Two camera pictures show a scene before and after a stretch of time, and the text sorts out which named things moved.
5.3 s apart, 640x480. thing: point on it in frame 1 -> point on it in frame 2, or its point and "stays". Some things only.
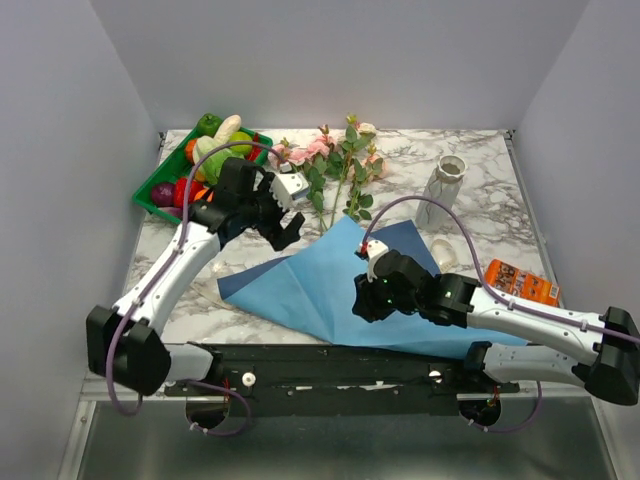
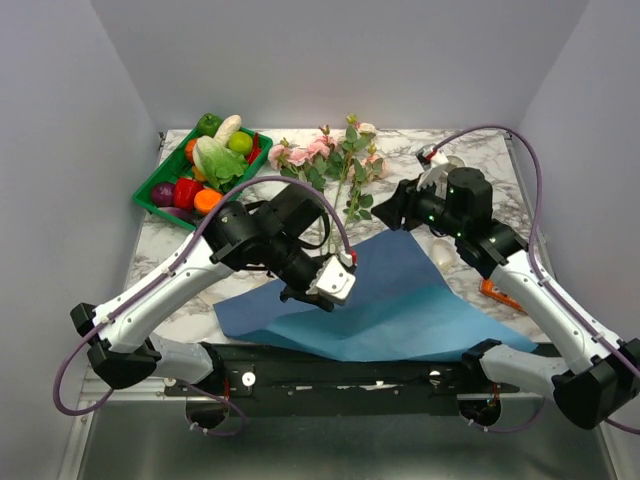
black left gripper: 279,237 -> 300,294
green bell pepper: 208,124 stays
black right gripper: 365,304 -> 402,203
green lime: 240,136 stays
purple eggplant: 174,211 stays
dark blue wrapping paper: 399,236 -> 396,304
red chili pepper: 256,149 stays
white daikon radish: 230,124 stays
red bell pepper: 181,189 stays
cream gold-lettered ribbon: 311,290 -> 445,253
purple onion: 163,194 stays
